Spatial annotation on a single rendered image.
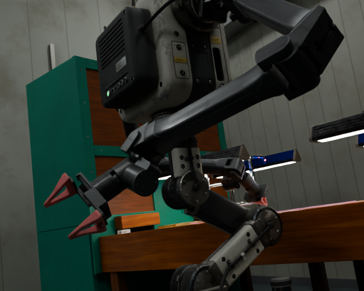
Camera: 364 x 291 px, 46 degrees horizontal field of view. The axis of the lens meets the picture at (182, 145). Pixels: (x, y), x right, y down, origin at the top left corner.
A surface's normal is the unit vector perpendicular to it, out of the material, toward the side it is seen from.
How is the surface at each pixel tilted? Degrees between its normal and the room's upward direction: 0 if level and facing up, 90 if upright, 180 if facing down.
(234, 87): 61
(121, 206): 90
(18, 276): 90
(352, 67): 90
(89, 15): 90
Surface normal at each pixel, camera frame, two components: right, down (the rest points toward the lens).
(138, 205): 0.74, -0.22
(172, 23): 0.54, -0.22
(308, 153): -0.83, 0.02
